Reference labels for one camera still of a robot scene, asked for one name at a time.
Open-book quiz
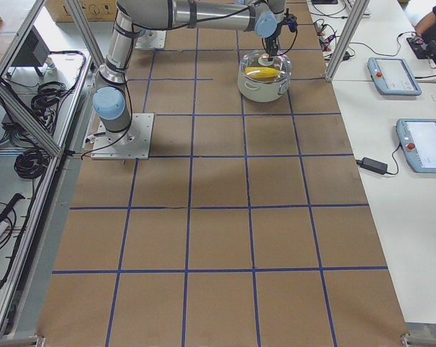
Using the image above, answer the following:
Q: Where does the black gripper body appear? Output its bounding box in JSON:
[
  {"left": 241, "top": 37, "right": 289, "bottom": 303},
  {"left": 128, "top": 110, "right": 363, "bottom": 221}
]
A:
[{"left": 264, "top": 35, "right": 278, "bottom": 49}]

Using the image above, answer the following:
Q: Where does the glass pot lid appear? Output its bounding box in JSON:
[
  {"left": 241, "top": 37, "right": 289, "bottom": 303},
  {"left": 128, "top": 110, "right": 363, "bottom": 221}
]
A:
[{"left": 239, "top": 50, "right": 292, "bottom": 84}]

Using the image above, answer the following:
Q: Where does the yellow corn cob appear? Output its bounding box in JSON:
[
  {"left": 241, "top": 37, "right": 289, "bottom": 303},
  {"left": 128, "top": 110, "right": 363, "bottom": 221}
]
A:
[{"left": 244, "top": 67, "right": 281, "bottom": 82}]

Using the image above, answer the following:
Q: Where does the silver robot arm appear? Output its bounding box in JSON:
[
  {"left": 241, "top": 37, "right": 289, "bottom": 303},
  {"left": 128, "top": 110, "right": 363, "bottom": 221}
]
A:
[
  {"left": 137, "top": 28, "right": 157, "bottom": 42},
  {"left": 92, "top": 0, "right": 297, "bottom": 147}
]

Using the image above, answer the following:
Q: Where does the pale green steel pot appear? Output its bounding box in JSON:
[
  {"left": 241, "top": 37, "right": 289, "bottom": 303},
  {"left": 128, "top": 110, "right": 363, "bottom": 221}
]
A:
[{"left": 237, "top": 71, "right": 291, "bottom": 103}]

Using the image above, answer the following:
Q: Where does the far blue teach pendant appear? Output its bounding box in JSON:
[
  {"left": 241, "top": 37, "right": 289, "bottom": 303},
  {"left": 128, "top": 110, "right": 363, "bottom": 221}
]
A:
[{"left": 367, "top": 57, "right": 422, "bottom": 96}]

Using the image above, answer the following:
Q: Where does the blue teach pendant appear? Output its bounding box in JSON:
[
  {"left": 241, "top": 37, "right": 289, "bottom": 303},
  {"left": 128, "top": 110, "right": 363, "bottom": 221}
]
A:
[
  {"left": 367, "top": 57, "right": 422, "bottom": 96},
  {"left": 396, "top": 119, "right": 436, "bottom": 174}
]

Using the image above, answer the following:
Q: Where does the black power adapter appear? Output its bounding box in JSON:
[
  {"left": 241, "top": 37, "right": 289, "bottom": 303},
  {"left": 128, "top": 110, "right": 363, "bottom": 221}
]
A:
[{"left": 356, "top": 157, "right": 388, "bottom": 175}]

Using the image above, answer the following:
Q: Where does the brown paper table mat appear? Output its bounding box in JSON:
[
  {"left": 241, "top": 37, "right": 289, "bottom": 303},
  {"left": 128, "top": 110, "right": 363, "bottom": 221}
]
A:
[{"left": 38, "top": 1, "right": 406, "bottom": 346}]

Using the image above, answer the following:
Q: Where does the near blue teach pendant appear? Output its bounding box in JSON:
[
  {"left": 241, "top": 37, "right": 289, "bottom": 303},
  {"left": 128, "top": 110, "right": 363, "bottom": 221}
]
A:
[{"left": 396, "top": 119, "right": 436, "bottom": 174}]

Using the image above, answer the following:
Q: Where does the cardboard box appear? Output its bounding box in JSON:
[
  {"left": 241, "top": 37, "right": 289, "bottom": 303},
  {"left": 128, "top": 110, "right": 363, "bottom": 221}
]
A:
[{"left": 46, "top": 0, "right": 118, "bottom": 23}]

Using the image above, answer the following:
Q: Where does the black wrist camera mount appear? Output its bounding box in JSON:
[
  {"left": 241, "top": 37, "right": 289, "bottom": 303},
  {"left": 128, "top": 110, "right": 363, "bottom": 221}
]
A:
[{"left": 282, "top": 8, "right": 298, "bottom": 33}]

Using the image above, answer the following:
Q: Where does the aluminium frame post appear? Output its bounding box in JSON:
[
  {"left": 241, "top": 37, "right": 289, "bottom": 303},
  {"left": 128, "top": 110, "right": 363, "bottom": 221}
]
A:
[{"left": 325, "top": 0, "right": 369, "bottom": 82}]

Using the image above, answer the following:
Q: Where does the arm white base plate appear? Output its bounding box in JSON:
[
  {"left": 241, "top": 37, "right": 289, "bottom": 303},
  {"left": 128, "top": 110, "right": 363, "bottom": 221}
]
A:
[
  {"left": 135, "top": 28, "right": 166, "bottom": 51},
  {"left": 90, "top": 113, "right": 154, "bottom": 160}
]

